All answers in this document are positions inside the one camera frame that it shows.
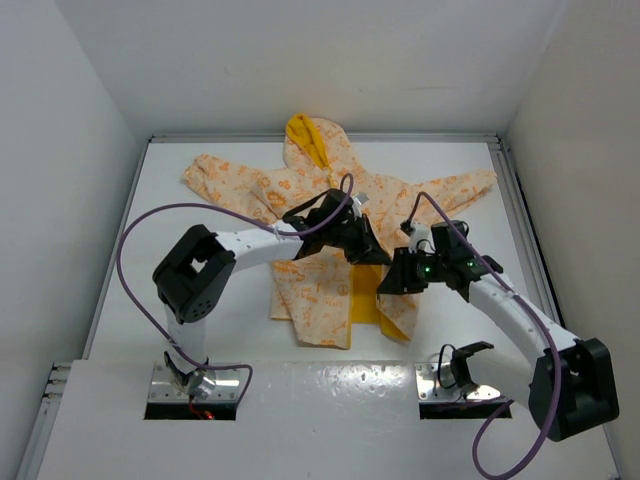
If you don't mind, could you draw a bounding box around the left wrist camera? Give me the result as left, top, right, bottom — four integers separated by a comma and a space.
351, 192, 369, 216

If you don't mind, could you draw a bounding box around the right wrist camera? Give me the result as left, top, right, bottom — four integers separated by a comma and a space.
400, 220, 430, 253

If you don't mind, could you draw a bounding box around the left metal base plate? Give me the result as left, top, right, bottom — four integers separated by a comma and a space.
147, 365, 241, 404

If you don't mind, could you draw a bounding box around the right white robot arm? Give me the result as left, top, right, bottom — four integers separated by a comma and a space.
377, 220, 620, 442

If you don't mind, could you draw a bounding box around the metal base plate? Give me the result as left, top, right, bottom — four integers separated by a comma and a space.
147, 365, 241, 404
414, 362, 504, 406

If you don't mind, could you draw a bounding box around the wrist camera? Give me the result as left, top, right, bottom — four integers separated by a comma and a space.
400, 220, 430, 253
351, 192, 369, 216

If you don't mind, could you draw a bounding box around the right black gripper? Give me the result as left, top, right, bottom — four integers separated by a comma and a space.
376, 247, 447, 295

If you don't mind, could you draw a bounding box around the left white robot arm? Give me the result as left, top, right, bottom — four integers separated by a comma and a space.
152, 188, 391, 388

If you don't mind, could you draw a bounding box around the aluminium table frame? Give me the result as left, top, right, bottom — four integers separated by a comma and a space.
19, 134, 619, 479

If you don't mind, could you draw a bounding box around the orange patterned hooded jacket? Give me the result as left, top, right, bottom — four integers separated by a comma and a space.
183, 114, 496, 349

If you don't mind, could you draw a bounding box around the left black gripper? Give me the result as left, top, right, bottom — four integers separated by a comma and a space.
323, 211, 390, 264

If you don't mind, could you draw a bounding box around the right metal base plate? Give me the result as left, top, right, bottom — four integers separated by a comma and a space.
414, 362, 504, 406

